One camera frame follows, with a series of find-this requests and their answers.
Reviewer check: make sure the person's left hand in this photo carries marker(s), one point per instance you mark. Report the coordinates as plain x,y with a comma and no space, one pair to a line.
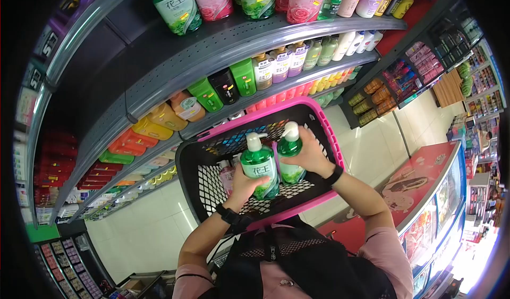
238,193

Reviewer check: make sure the pink bottle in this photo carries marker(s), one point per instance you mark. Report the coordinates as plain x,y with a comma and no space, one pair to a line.
227,177

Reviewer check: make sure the green pump bottle white label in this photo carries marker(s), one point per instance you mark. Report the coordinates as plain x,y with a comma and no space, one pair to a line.
261,161

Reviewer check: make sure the black display rack of packets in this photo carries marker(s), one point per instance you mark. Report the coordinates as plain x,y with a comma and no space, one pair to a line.
67,267

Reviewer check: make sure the red top freezer chest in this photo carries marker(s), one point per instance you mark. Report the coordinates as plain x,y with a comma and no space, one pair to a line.
422,179

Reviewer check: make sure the shop shelves with small goods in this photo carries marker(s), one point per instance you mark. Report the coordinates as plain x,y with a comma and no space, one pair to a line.
484,99

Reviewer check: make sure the person's right hand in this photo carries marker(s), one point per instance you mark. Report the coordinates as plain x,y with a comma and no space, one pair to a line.
312,155

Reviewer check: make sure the person's right fingers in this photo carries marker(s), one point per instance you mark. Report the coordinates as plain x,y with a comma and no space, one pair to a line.
305,136

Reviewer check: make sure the black wrist band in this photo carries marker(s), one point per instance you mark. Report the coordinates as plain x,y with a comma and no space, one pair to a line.
334,175
231,216

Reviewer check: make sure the person's body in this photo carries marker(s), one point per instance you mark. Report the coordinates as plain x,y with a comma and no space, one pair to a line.
302,267

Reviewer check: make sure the person's left thumb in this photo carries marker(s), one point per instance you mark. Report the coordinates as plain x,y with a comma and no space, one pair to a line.
258,182

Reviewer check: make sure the person's right thumb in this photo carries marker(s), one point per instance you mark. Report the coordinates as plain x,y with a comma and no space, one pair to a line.
291,160

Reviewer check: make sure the dark shop rack with goods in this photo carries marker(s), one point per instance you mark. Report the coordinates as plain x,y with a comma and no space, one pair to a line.
398,79

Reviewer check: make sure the black shopping basket pink rim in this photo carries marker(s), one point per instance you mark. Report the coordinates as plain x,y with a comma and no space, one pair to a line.
318,119

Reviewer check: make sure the full shop shelf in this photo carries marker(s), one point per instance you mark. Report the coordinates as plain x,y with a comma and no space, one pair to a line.
167,67

